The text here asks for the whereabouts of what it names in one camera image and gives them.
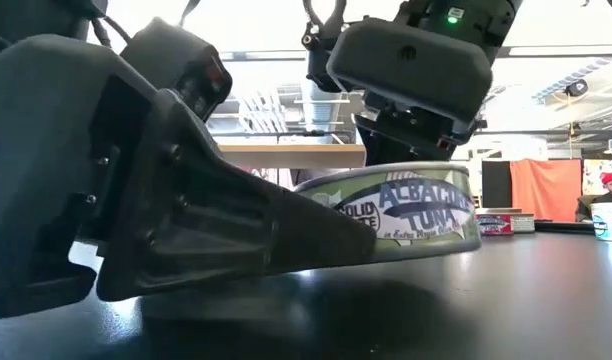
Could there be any silver air duct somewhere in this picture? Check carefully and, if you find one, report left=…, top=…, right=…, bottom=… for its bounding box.
left=299, top=79, right=367, bottom=134

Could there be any colourful floral poster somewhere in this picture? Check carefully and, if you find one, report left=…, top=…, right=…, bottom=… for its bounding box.
left=582, top=158, right=612, bottom=196

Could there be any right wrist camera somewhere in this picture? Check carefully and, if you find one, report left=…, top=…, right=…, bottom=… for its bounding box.
left=305, top=29, right=350, bottom=95

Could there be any white ceiling light strip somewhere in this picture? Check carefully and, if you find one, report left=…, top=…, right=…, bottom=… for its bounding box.
left=530, top=57, right=612, bottom=101

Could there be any white column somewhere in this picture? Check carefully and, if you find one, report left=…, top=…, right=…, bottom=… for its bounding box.
left=500, top=137, right=550, bottom=161

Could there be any orange fabric panel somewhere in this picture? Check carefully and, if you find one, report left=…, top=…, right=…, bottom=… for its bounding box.
left=509, top=158, right=583, bottom=223

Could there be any grey overhead frame bar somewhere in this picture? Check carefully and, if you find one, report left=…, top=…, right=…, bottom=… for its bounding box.
left=218, top=44, right=612, bottom=64

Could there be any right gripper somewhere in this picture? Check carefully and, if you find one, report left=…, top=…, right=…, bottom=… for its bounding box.
left=327, top=0, right=525, bottom=167

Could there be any black aluminium table frame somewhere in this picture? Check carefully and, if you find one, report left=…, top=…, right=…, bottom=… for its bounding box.
left=534, top=220, right=595, bottom=235

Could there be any black ceiling spotlight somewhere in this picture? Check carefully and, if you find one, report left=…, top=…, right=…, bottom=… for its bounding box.
left=565, top=78, right=589, bottom=98

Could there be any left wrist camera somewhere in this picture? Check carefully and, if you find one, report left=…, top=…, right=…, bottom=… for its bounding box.
left=119, top=17, right=233, bottom=122

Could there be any blue white gold lid can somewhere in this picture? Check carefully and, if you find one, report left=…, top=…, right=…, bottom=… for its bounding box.
left=589, top=201, right=612, bottom=244

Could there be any green albacore can silver lid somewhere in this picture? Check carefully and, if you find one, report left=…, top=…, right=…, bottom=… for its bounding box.
left=293, top=160, right=483, bottom=264

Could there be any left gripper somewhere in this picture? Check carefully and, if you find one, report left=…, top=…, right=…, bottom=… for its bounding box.
left=0, top=34, right=155, bottom=319

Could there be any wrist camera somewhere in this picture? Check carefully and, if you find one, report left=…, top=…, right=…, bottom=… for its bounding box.
left=119, top=17, right=233, bottom=122
left=305, top=29, right=350, bottom=95

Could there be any black panel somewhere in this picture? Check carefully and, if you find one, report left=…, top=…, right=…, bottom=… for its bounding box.
left=480, top=159, right=512, bottom=210

